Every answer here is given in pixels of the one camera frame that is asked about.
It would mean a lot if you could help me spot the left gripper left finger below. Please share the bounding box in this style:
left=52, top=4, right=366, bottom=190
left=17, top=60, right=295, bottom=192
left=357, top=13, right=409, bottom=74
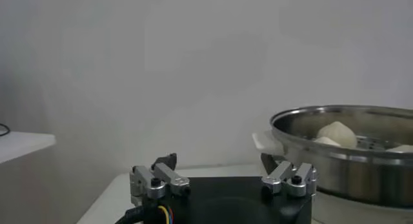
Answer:
left=130, top=152, right=191, bottom=207

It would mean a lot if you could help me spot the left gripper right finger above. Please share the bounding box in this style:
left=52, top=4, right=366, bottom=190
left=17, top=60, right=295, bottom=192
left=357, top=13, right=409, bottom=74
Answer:
left=260, top=152, right=317, bottom=198

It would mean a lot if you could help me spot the white steamed baozi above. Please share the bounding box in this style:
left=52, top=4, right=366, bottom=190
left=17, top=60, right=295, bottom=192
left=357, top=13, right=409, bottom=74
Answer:
left=313, top=136, right=342, bottom=148
left=316, top=121, right=358, bottom=149

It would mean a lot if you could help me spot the stainless steel steamer basket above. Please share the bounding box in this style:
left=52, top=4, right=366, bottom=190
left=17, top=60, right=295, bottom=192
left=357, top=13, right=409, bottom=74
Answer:
left=252, top=104, right=413, bottom=209

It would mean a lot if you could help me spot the white electric pot base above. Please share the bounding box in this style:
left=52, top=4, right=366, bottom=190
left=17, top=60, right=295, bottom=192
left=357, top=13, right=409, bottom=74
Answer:
left=311, top=189, right=413, bottom=224

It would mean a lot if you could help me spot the white folding side table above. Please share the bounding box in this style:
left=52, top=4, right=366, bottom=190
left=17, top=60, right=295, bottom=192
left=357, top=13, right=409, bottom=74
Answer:
left=0, top=131, right=56, bottom=165

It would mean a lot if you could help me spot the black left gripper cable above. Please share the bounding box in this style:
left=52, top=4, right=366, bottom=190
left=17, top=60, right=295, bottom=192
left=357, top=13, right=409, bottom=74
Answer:
left=114, top=205, right=175, bottom=224

